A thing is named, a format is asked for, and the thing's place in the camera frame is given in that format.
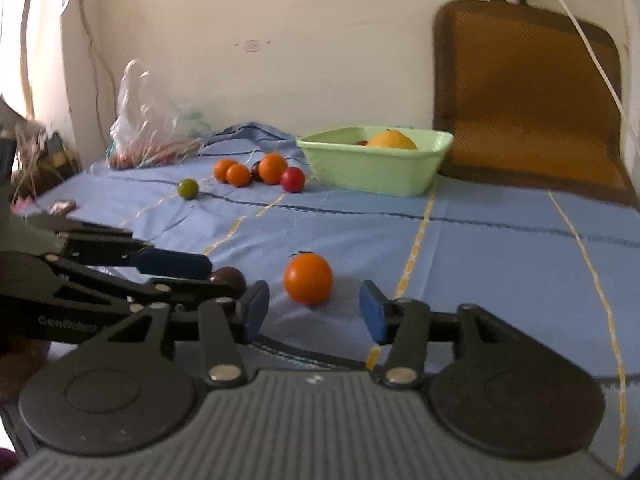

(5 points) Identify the blue checked tablecloth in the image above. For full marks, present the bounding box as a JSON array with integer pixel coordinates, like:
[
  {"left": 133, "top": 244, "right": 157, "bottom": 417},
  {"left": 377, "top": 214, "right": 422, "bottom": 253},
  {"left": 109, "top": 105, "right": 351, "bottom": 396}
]
[{"left": 30, "top": 121, "right": 640, "bottom": 480}]

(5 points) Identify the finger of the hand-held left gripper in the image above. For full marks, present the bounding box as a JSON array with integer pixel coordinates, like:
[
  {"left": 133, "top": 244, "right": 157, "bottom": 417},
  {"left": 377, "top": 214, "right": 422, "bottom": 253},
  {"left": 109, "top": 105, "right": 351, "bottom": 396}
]
[
  {"left": 25, "top": 212, "right": 213, "bottom": 281},
  {"left": 42, "top": 254, "right": 248, "bottom": 315}
]

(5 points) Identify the clear plastic bag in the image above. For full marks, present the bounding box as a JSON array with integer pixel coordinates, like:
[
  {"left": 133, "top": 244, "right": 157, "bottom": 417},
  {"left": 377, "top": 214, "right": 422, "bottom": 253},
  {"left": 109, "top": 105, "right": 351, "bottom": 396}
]
[{"left": 107, "top": 59, "right": 213, "bottom": 170}]

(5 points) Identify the large yellow citrus fruit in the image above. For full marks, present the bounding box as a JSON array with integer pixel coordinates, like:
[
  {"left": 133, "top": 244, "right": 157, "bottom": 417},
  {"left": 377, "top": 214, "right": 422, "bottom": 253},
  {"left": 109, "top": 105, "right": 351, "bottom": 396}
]
[{"left": 367, "top": 129, "right": 418, "bottom": 151}]

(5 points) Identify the white cable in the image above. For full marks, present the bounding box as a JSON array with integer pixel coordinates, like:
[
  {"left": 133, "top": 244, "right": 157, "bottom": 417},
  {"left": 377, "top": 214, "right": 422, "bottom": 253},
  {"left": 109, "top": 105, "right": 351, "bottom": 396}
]
[{"left": 525, "top": 0, "right": 640, "bottom": 156}]

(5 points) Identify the dark wall cable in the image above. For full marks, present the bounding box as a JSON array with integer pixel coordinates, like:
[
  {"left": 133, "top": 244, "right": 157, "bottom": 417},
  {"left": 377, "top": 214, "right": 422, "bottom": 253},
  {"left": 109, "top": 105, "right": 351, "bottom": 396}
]
[{"left": 74, "top": 0, "right": 118, "bottom": 126}]

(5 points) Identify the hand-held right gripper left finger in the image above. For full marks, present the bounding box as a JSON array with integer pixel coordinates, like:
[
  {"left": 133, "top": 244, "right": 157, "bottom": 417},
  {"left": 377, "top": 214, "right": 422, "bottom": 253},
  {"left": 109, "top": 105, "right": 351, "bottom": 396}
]
[{"left": 97, "top": 281, "right": 271, "bottom": 387}]

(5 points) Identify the brown woven seat cushion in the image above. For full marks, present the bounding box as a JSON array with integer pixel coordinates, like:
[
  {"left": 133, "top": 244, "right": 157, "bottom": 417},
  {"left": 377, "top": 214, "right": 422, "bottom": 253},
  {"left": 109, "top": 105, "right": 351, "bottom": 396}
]
[{"left": 431, "top": 0, "right": 640, "bottom": 208}]

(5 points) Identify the light green plastic basin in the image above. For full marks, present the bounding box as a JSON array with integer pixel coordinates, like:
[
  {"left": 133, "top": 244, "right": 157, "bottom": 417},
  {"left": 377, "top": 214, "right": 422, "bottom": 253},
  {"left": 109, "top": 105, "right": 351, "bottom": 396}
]
[{"left": 296, "top": 126, "right": 455, "bottom": 198}]

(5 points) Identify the white curtain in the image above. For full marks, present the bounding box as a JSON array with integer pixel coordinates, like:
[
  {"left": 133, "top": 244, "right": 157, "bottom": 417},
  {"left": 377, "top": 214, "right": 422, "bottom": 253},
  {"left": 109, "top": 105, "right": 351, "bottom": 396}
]
[{"left": 0, "top": 0, "right": 68, "bottom": 126}]

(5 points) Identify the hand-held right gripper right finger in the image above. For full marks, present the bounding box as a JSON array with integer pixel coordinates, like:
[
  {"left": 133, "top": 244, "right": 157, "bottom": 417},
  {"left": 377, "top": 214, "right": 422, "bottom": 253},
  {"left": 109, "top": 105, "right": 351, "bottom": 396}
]
[{"left": 359, "top": 280, "right": 532, "bottom": 387}]

